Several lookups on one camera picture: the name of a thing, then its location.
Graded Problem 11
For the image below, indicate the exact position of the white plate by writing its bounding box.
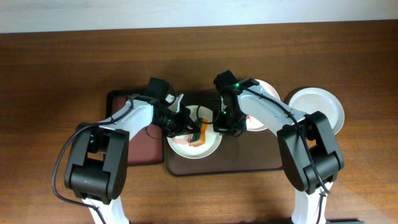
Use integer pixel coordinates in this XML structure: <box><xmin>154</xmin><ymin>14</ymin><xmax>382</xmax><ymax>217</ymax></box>
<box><xmin>245</xmin><ymin>78</ymin><xmax>281</xmax><ymax>132</ymax></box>
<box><xmin>167</xmin><ymin>105</ymin><xmax>222</xmax><ymax>159</ymax></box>

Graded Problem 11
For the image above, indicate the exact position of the small red-brown tray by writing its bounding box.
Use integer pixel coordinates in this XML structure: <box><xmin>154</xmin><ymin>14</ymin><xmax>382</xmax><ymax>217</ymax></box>
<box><xmin>105</xmin><ymin>90</ymin><xmax>164</xmax><ymax>166</ymax></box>

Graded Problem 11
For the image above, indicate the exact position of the pale green plate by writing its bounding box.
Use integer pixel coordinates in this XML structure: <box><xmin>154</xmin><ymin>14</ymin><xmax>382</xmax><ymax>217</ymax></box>
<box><xmin>289</xmin><ymin>87</ymin><xmax>345</xmax><ymax>134</ymax></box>

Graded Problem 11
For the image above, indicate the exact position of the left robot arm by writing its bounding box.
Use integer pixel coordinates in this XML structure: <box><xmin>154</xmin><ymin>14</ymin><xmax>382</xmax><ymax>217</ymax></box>
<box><xmin>64</xmin><ymin>78</ymin><xmax>200</xmax><ymax>223</ymax></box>

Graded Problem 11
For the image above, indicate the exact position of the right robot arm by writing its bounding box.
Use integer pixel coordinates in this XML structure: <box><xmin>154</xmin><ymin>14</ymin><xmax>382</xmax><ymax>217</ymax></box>
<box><xmin>213</xmin><ymin>70</ymin><xmax>345</xmax><ymax>223</ymax></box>

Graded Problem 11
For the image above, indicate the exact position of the right black cable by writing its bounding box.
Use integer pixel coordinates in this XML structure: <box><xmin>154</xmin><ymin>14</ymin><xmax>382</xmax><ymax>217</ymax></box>
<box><xmin>195</xmin><ymin>86</ymin><xmax>331</xmax><ymax>224</ymax></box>

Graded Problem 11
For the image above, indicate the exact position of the green and orange sponge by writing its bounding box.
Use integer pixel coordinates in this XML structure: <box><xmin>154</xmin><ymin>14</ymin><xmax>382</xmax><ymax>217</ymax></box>
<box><xmin>188</xmin><ymin>118</ymin><xmax>209</xmax><ymax>147</ymax></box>

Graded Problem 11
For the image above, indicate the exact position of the large dark brown tray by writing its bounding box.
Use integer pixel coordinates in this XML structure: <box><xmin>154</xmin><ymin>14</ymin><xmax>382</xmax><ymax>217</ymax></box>
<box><xmin>162</xmin><ymin>89</ymin><xmax>287</xmax><ymax>177</ymax></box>

